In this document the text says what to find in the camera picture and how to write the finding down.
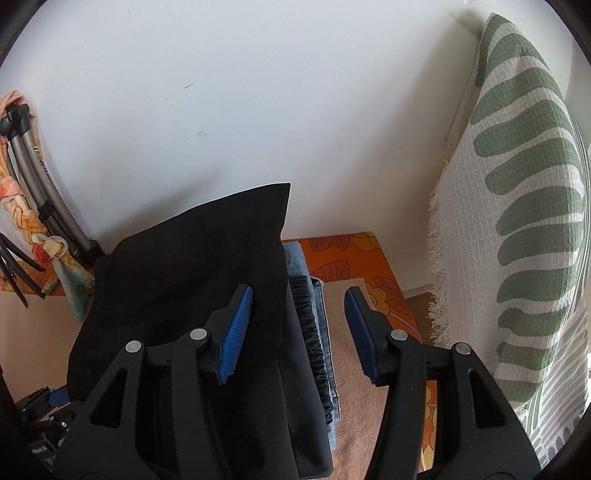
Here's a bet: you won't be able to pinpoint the green striped white pillow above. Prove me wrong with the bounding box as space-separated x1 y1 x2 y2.
427 13 591 469

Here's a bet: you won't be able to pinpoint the orange patterned scarf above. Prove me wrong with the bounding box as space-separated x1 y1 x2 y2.
0 90 34 296

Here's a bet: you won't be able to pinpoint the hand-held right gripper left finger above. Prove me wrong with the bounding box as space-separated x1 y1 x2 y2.
53 284 254 480

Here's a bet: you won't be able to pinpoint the dark grey garment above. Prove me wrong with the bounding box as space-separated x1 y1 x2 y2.
288 274 336 425

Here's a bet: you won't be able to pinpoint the blue jeans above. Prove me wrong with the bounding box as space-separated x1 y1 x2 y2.
283 240 343 450

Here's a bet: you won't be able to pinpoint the grey folded stand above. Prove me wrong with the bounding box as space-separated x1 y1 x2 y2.
0 105 105 266

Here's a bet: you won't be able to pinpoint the black pants with yellow print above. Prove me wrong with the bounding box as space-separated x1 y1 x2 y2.
68 182 291 402

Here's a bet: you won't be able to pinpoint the black ring light tripod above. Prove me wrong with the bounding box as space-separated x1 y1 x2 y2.
0 233 47 308

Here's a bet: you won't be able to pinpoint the braided colourful scarf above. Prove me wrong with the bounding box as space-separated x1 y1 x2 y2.
0 178 95 321

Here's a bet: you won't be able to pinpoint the black garment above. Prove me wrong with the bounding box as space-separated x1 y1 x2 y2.
203 272 334 479

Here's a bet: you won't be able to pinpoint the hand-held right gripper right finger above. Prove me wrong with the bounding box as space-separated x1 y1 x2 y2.
344 286 541 480

